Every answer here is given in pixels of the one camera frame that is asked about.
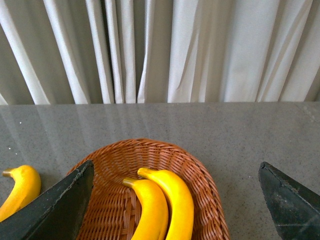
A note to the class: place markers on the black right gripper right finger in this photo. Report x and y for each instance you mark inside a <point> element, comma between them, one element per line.
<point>294,208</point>

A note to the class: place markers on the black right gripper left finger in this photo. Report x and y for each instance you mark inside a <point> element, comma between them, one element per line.
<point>58,213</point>

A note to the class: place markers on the yellow banana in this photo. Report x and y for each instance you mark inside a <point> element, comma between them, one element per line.
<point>154,218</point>
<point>27,187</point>
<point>179,199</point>

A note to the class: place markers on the brown wicker basket right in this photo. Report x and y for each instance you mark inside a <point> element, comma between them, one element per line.
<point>114,210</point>

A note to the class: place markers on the white pleated curtain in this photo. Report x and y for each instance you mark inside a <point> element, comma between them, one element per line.
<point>159,51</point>

